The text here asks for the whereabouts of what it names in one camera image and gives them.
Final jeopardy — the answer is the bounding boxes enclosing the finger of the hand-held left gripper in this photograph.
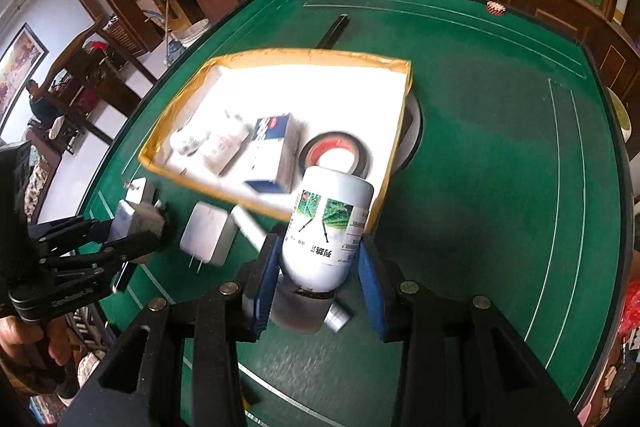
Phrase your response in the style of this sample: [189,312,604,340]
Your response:
[29,217,118,253]
[40,231,165,283]

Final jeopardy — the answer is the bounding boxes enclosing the red plastic bag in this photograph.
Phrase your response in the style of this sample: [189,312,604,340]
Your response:
[617,282,640,348]

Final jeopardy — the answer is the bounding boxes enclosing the white bottle with green label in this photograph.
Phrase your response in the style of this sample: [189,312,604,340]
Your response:
[270,166,375,334]

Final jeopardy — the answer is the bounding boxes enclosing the mop with wooden handle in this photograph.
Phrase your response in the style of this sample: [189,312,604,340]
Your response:
[160,0,173,68]

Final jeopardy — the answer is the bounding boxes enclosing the blue and white small box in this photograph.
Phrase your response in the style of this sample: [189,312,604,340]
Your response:
[244,113,303,195]

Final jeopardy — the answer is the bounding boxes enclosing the gold-lined cardboard box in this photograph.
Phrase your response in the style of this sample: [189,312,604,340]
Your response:
[137,48,413,233]

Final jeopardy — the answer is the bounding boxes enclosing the pale green round object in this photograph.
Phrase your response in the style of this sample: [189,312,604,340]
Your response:
[607,89,633,142]

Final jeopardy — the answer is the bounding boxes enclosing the small white labelled box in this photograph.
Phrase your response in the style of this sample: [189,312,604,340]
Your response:
[112,199,166,240]

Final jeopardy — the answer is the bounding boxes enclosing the black tape roll red core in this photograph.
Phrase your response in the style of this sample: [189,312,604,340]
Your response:
[299,132,373,180]

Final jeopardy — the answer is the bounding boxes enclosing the long slim white box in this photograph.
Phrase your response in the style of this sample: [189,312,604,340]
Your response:
[230,204,273,253]

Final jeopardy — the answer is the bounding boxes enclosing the framed wall picture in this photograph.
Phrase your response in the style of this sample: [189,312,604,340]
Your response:
[0,23,50,132]

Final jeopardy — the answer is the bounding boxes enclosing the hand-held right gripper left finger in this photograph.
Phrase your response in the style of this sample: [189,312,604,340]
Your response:
[70,232,286,427]

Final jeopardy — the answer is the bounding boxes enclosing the small white bottle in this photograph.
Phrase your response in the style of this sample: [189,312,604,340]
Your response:
[200,117,251,172]
[169,124,211,158]

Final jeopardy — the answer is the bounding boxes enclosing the white plug adapter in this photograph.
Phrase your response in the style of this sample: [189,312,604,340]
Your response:
[122,177,161,208]

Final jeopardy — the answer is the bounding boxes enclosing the person's left hand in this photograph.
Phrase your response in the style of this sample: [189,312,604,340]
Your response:
[0,317,68,395]

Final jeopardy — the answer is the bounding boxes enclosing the white bucket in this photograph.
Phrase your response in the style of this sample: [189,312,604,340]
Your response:
[177,19,211,50]

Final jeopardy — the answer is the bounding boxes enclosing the small silver cylinder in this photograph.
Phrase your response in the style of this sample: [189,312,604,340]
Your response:
[324,297,355,334]

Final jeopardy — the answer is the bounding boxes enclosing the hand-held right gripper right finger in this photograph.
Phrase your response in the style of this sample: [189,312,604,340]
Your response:
[357,234,581,427]

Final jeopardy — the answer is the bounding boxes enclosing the white phone charger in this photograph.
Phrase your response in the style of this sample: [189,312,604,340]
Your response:
[179,201,237,275]

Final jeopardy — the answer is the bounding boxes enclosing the grey round table hub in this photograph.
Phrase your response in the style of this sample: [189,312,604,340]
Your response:
[395,97,426,168]

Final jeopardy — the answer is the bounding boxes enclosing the black pen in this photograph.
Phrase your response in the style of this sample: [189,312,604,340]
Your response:
[315,14,351,50]

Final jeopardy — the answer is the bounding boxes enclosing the dark wooden chair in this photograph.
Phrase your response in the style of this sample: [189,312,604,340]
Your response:
[45,14,158,142]

